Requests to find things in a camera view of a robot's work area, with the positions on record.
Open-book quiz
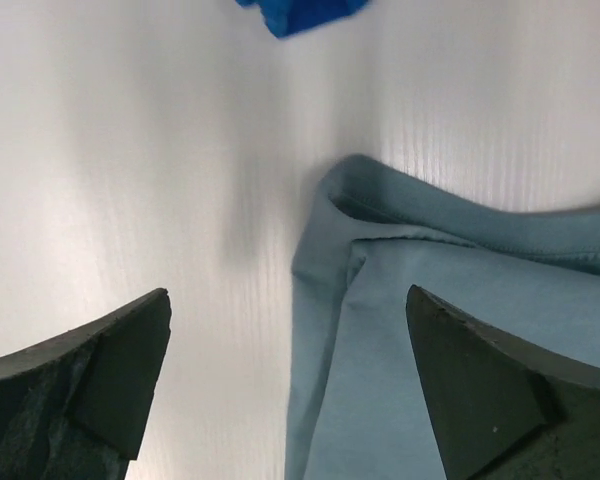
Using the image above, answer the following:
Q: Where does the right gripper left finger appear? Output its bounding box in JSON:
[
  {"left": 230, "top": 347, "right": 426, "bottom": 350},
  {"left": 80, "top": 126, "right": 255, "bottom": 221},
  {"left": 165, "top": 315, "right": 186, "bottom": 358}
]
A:
[{"left": 0, "top": 288, "right": 171, "bottom": 479}]

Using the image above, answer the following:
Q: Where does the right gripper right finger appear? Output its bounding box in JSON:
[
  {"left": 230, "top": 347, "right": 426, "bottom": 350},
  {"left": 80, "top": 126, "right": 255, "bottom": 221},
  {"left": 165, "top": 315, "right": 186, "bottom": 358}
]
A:
[{"left": 406, "top": 286, "right": 600, "bottom": 479}]

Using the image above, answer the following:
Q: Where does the grey-blue t shirt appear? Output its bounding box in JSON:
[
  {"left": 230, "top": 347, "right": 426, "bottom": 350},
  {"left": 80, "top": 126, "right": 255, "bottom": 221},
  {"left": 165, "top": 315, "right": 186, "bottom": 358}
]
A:
[{"left": 285, "top": 156, "right": 600, "bottom": 479}]

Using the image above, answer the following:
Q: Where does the royal blue t shirt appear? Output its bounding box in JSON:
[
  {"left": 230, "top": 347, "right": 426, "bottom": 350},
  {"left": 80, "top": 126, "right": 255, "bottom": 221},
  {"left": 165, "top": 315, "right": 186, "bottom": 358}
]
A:
[{"left": 236, "top": 0, "right": 369, "bottom": 39}]

